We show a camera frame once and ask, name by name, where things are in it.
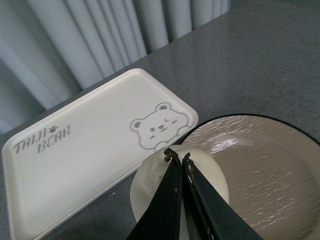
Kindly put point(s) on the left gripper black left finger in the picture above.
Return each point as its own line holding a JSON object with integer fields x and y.
{"x": 161, "y": 220}

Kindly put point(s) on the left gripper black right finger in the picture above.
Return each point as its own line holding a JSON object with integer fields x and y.
{"x": 208, "y": 216}

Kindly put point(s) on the white steamed bun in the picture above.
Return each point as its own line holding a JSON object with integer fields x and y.
{"x": 152, "y": 171}

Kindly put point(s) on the tan plate with black rim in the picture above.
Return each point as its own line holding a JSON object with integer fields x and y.
{"x": 272, "y": 171}

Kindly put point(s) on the cream bear-print tray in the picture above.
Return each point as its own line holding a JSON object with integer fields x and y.
{"x": 58, "y": 165}

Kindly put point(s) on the grey pleated curtain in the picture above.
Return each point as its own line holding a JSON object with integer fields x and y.
{"x": 53, "y": 49}

